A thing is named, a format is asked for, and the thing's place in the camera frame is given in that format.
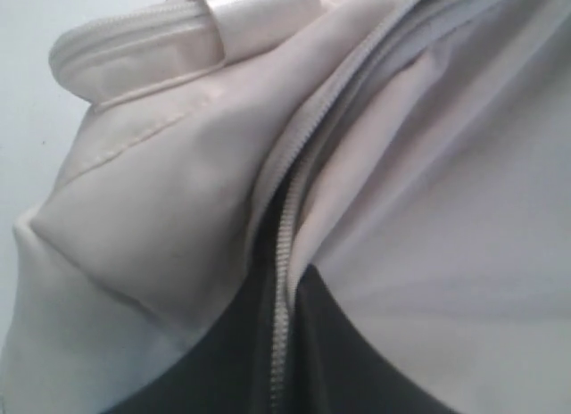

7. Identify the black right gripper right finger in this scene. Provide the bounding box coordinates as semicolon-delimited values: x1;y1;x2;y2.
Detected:
285;265;446;414

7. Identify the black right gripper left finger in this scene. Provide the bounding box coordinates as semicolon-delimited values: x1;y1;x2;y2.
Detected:
133;200;279;413

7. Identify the cream fabric duffel bag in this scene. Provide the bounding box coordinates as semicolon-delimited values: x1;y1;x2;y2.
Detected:
1;0;570;413

